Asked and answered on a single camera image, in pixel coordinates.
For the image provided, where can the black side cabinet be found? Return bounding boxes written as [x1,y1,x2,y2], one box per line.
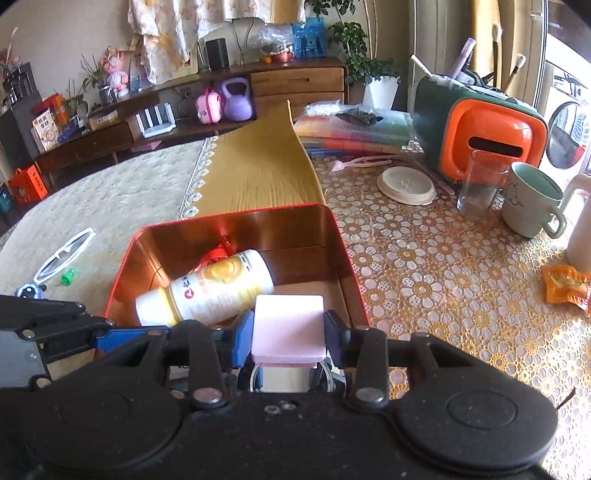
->
[0,62,38,186]

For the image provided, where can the white sunglasses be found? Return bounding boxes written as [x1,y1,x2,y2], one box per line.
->
[33,228,97,285]

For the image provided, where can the white router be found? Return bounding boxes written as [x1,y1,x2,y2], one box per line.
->
[135,104,177,138]

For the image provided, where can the clear bag of dark bits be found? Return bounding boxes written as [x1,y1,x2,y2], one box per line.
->
[304,102,385,126]

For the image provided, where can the orange snack packet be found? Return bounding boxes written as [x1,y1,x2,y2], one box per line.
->
[540,263,591,315]

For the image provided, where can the purple kettlebell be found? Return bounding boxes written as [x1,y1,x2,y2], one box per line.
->
[220,77,255,122]

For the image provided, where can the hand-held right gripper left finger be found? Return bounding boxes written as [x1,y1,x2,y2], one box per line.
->
[92,310,256,411]

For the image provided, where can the printed cream box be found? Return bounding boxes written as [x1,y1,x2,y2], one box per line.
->
[31,108,61,153]

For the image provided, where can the paint brush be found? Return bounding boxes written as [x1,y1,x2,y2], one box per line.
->
[489,23,502,89]
[503,54,527,94]

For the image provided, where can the small cardboard box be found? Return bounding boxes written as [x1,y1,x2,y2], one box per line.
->
[87,109,119,130]

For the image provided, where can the wooden TV cabinet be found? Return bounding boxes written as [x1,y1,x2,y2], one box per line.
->
[28,57,350,186]

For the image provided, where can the gold floral table cover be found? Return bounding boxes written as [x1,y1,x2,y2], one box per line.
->
[313,138,591,480]

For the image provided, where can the yellow curtain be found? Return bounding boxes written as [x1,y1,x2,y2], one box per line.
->
[471,0,504,79]

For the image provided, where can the pink doll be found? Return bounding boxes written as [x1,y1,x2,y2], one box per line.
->
[103,45,131,99]

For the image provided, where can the cream quilted tablecloth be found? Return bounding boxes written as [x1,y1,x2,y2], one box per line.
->
[0,135,219,326]

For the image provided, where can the clear drinking glass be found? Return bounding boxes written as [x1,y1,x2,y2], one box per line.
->
[457,150,509,218]

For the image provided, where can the pink toy case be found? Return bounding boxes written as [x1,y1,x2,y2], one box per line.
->
[194,88,225,125]

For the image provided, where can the blue gift bag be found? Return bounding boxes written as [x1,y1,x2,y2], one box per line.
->
[292,17,326,59]

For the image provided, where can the orange paper bag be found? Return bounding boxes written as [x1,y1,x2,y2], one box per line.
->
[6,165,49,206]

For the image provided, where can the orange box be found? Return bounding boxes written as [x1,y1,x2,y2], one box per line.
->
[41,94,66,121]

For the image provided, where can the white round lid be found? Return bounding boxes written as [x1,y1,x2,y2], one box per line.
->
[377,165,437,206]

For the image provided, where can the stack of books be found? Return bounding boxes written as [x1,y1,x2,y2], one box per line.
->
[293,108,417,158]

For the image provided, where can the pink sticky note pad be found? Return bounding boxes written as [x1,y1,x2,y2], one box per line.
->
[250,294,327,368]

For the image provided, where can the white yellow bottle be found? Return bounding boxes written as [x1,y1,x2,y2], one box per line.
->
[135,249,276,329]

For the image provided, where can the green orange desk organizer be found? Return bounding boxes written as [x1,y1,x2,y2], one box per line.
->
[412,76,549,184]

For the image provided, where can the white tube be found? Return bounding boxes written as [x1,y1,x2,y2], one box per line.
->
[409,55,459,89]

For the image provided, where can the small potted plant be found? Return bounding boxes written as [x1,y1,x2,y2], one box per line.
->
[80,55,117,107]

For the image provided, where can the floral cloth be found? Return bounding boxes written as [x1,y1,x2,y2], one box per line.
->
[128,0,306,85]

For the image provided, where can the covered tower air conditioner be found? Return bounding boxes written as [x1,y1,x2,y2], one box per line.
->
[408,0,472,112]

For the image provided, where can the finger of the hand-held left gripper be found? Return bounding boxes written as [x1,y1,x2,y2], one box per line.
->
[18,316,169,352]
[0,295,88,331]

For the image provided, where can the tall potted plant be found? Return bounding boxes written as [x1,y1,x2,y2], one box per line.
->
[305,0,402,112]

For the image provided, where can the washing machine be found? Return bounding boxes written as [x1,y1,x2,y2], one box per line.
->
[537,34,591,179]

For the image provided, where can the red tin box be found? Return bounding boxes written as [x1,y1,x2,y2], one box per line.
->
[104,203,371,402]

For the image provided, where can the pale green mug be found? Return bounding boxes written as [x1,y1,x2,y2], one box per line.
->
[501,162,579,240]

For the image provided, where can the white lidded jug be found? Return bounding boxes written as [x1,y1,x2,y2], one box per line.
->
[565,172,591,274]

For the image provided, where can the pink plastic spoon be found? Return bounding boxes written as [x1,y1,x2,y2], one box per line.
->
[332,155,394,172]

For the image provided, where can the small blue purple toy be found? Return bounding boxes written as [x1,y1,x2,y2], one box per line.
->
[12,283,48,299]

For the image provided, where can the black speaker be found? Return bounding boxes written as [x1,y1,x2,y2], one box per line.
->
[204,38,230,71]

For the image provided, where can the plastic bag of fruit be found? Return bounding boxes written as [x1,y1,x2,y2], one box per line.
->
[256,25,296,65]

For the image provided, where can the purple tube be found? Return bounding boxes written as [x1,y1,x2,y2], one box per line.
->
[450,37,476,82]

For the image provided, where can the yellow placemat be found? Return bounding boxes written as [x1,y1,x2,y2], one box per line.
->
[191,100,327,219]

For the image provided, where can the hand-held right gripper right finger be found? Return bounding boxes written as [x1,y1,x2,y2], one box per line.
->
[324,310,490,411]

